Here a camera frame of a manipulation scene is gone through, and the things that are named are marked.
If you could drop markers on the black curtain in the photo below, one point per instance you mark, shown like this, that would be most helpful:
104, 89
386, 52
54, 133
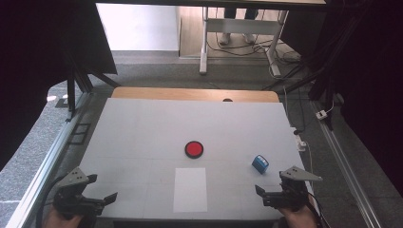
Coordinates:
374, 79
38, 63

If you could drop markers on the white paper sheet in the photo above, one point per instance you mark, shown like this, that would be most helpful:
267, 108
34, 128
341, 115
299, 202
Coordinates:
190, 190

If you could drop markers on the round red ink pad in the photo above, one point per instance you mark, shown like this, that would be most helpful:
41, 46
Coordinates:
194, 148

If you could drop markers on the blue stamp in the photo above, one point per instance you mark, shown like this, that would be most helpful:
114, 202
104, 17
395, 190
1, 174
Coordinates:
259, 164

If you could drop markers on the black table grommet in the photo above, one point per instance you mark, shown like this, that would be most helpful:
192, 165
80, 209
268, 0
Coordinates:
227, 100

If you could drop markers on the wooden table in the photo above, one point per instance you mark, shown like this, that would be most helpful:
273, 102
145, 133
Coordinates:
177, 94

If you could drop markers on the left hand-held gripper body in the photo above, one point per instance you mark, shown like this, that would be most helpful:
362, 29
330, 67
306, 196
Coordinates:
71, 196

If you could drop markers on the white desk frame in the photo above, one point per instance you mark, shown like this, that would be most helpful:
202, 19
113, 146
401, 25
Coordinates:
240, 26

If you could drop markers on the aluminium rail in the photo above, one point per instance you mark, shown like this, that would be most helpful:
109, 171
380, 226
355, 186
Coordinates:
345, 171
47, 164

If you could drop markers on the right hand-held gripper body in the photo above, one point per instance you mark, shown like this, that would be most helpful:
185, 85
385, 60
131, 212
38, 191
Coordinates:
293, 194

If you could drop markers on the black metal stand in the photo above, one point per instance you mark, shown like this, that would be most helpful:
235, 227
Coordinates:
326, 79
71, 91

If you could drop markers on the person's right hand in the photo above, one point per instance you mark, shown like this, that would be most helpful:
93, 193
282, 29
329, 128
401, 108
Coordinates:
301, 220

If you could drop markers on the white power strip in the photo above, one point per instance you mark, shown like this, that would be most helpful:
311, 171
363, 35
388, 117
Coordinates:
299, 139

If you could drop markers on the white table cover board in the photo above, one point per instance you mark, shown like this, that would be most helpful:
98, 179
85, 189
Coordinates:
142, 133

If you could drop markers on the small white adapter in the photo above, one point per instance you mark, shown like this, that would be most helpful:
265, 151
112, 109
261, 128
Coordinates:
321, 114

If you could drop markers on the person's left hand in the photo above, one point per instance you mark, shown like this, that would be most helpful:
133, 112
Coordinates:
60, 221

